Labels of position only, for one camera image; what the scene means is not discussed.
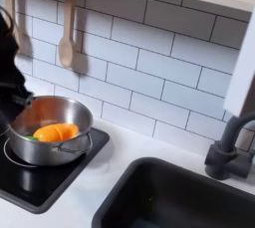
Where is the orange toy carrot green top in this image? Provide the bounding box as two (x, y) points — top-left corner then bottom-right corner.
(24, 122), (80, 143)

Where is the steel pot with handles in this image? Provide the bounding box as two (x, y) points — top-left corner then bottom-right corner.
(6, 95), (95, 167)

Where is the wooden spoon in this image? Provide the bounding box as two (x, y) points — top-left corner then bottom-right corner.
(58, 0), (81, 70)

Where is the black toy cooktop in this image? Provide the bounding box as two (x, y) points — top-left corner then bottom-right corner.
(0, 126), (111, 215)

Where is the dark grey sink basin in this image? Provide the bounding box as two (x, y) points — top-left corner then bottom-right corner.
(91, 156), (255, 228)

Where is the dark grey tap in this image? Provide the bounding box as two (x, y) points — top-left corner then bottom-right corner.
(203, 112), (255, 180)

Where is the thin black cable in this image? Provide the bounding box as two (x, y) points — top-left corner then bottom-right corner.
(0, 6), (16, 39)

